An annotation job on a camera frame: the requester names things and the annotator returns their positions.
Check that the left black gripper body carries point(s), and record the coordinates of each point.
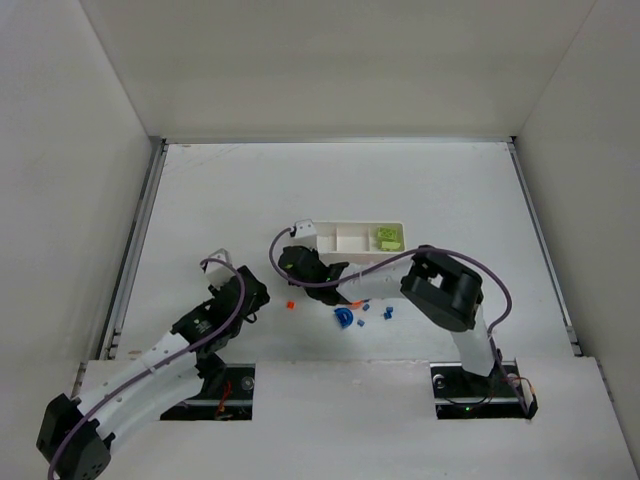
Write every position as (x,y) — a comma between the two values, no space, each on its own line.
(251,292)

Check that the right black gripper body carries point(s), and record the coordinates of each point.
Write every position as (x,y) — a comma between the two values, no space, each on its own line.
(293,260)

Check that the blue arch lego piece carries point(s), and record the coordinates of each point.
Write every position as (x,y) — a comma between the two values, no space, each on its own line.
(344,317)

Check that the green lego brick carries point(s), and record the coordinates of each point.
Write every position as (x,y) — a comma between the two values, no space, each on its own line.
(387,234)
(391,246)

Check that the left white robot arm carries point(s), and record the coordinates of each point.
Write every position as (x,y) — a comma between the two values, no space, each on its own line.
(79,435)

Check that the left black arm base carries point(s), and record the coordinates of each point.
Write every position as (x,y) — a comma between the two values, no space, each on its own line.
(225,396)

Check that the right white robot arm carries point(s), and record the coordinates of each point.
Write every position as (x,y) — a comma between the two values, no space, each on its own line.
(445,291)

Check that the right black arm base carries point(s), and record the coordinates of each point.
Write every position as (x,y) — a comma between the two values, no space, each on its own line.
(460,395)

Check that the white three-compartment tray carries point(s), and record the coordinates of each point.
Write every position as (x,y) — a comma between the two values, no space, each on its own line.
(356,242)

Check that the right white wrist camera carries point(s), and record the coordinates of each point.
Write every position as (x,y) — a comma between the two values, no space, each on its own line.
(305,234)

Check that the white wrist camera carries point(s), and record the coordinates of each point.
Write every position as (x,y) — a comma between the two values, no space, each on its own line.
(305,234)
(217,268)

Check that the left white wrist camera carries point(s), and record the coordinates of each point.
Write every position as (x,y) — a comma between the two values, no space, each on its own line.
(217,268)

